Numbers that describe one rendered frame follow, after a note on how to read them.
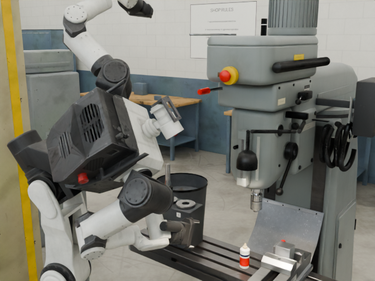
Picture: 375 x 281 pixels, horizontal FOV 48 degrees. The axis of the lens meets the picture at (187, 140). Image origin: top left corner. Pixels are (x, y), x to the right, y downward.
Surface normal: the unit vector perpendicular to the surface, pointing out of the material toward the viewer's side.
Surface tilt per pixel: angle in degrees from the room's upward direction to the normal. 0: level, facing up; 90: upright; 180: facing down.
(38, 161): 90
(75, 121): 75
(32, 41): 90
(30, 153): 90
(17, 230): 90
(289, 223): 63
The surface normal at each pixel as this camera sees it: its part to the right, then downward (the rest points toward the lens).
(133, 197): -0.44, -0.29
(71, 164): -0.69, -0.09
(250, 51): -0.52, 0.21
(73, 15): 0.27, -0.44
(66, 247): -0.28, 0.23
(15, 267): 0.79, 0.14
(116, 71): 0.07, -0.26
